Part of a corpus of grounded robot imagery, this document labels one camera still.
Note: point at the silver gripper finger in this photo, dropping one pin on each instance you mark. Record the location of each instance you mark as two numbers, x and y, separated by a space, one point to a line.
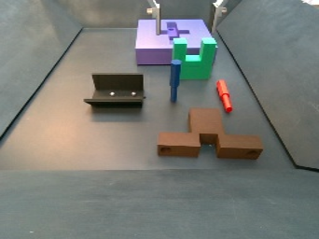
219 10
154 11

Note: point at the green U-shaped block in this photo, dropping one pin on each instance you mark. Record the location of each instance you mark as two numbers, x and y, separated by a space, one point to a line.
197 66

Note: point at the purple board with cross slot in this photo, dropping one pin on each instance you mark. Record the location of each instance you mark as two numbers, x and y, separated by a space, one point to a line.
154 48

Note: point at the blue cylindrical peg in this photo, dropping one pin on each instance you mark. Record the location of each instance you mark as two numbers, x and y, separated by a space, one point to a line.
174 79

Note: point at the red cylindrical peg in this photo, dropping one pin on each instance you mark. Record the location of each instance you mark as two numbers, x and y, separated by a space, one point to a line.
225 96

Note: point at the brown T-shaped block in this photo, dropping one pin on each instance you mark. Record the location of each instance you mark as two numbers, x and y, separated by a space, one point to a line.
207 132

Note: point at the black angle bracket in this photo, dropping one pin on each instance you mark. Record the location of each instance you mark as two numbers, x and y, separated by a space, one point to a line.
117 90

